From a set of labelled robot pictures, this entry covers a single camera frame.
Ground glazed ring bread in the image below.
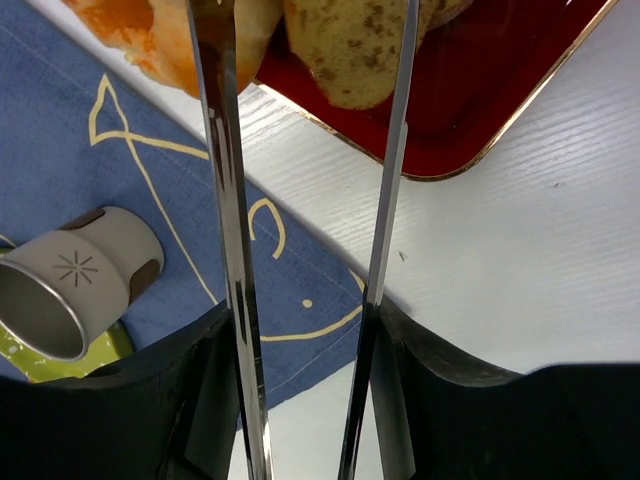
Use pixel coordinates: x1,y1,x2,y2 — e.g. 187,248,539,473
65,0,283,98

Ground blue embroidered cloth mat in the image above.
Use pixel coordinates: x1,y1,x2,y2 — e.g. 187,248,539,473
1,1,362,407

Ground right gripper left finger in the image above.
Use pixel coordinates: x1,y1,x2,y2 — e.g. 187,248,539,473
1,305,240,479

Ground green dotted plate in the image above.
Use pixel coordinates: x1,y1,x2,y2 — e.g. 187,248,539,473
1,245,134,382

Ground red tray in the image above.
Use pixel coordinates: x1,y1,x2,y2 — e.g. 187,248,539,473
257,0,614,181

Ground metal serving tongs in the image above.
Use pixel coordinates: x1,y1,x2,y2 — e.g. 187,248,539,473
187,1,420,479

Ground speckled bread slice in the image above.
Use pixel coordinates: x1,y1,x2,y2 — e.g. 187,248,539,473
282,0,474,111

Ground metal cup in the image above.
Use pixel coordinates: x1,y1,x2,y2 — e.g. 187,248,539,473
1,206,165,362

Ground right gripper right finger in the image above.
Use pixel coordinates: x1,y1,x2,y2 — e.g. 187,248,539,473
372,301,639,479

